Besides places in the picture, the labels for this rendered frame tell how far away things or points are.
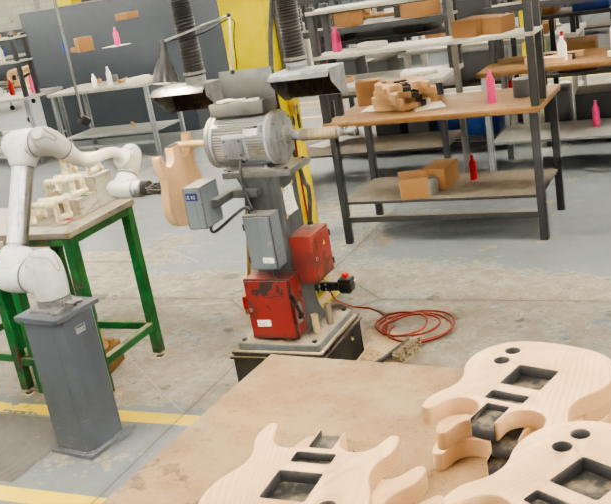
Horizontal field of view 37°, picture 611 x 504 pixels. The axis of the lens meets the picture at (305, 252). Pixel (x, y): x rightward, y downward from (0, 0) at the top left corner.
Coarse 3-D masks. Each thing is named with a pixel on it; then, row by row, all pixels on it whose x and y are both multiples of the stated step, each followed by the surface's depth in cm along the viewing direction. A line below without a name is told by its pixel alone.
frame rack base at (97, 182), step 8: (88, 176) 489; (96, 176) 488; (104, 176) 494; (64, 184) 496; (88, 184) 489; (96, 184) 488; (104, 184) 494; (64, 192) 498; (104, 192) 494; (104, 200) 494; (112, 200) 500
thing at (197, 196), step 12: (204, 180) 423; (192, 192) 414; (204, 192) 415; (216, 192) 425; (192, 204) 416; (204, 204) 415; (192, 216) 418; (204, 216) 416; (216, 216) 424; (192, 228) 420; (204, 228) 418
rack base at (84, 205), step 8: (88, 192) 489; (96, 192) 488; (72, 200) 477; (80, 200) 477; (88, 200) 482; (96, 200) 488; (48, 208) 486; (72, 208) 479; (80, 208) 477; (88, 208) 482; (96, 208) 488
